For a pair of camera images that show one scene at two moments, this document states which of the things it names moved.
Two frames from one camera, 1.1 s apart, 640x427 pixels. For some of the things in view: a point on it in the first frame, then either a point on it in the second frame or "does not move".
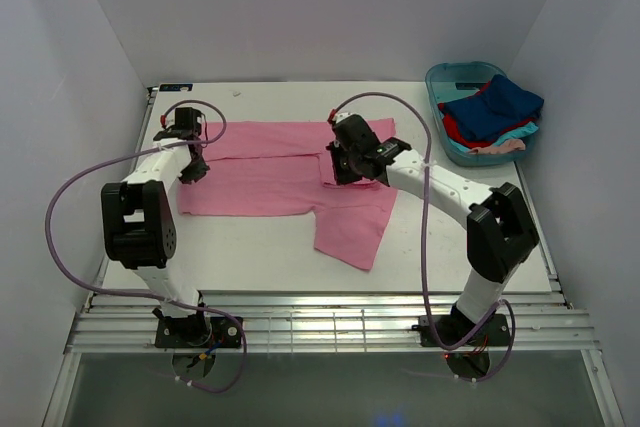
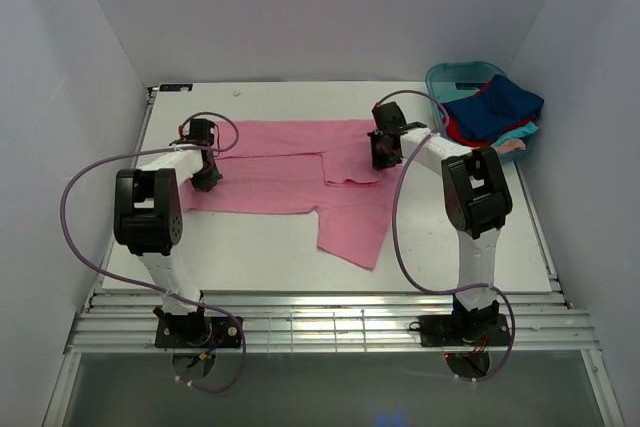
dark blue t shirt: x=503 y=103 does not move
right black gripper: x=342 y=167 to x=381 y=153
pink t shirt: x=281 y=167 does not move
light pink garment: x=502 y=147 does not move
